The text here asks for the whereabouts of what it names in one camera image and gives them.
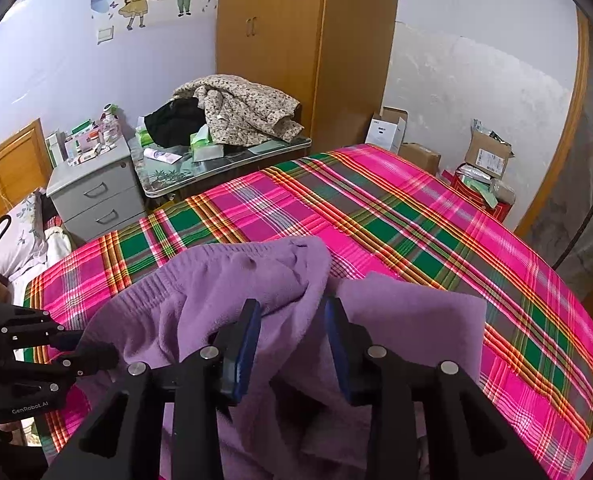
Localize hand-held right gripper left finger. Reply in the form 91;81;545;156
41;299;262;480

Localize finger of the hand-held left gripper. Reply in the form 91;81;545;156
0;305;84;352
6;341;120;396

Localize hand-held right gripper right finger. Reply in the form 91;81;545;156
323;296;549;480

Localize purple fleece pants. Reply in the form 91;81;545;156
59;236;488;480

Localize white cloth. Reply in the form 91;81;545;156
44;227;72;267

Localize floral pillow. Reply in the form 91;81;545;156
0;192;47;278

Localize pink green plaid bed sheet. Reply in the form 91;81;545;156
24;142;593;480

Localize grey drawer cabinet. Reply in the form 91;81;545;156
46;137;147;243

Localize wooden headboard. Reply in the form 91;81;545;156
0;119;52;226

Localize glass-top side table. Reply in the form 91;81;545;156
128;135;313;198

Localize pile of medicine boxes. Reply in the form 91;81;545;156
46;104;124;167

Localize small closed brown cardboard box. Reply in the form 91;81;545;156
399;142;442;176

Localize red gift box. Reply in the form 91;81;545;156
449;165;517;221

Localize white cardboard box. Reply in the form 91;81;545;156
365;107;407;153

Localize black garment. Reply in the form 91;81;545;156
144;97;207;148

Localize open brown cardboard box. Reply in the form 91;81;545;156
463;120;514;178

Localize wooden wardrobe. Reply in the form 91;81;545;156
215;0;402;153

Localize wooden door frame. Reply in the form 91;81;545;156
516;10;591;238

